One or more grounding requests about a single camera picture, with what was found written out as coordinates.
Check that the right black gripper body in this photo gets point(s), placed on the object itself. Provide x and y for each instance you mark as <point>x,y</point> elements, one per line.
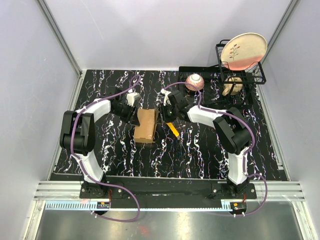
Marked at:
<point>168,112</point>

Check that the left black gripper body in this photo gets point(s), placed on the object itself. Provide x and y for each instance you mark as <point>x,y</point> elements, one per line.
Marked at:
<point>124,112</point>

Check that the brown cardboard express box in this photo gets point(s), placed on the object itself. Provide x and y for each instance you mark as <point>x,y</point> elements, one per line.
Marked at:
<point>145,133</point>

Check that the yellow black utility knife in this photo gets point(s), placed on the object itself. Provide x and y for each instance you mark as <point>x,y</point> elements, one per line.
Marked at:
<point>174,130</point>

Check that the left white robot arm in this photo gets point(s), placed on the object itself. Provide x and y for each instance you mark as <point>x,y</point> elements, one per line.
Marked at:
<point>78,135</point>

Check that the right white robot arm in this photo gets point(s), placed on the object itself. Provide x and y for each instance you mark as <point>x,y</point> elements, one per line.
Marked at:
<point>233,132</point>

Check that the pink patterned bowl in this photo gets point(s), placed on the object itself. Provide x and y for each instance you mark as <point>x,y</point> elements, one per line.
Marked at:
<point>195,82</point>

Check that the beige ceramic mug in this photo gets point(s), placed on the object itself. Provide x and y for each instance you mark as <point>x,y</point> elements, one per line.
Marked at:
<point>233,86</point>

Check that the cream pink plate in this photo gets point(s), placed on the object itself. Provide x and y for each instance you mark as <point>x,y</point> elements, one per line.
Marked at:
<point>243,51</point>

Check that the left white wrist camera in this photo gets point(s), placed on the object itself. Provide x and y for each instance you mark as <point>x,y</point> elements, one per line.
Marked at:
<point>131,98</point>

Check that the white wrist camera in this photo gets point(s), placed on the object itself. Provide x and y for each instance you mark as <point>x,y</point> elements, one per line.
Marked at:
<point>166,100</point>
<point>131,98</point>

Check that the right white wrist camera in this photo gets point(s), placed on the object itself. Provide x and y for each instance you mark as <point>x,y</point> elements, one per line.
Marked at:
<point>166,100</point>

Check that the black wire dish rack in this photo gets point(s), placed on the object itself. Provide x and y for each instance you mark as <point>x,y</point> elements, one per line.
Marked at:
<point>216,76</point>

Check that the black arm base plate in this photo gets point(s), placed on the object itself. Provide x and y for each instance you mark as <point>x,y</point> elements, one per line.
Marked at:
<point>217,189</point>

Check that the aluminium frame rail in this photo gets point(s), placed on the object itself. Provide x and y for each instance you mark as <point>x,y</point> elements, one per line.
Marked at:
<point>59,36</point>

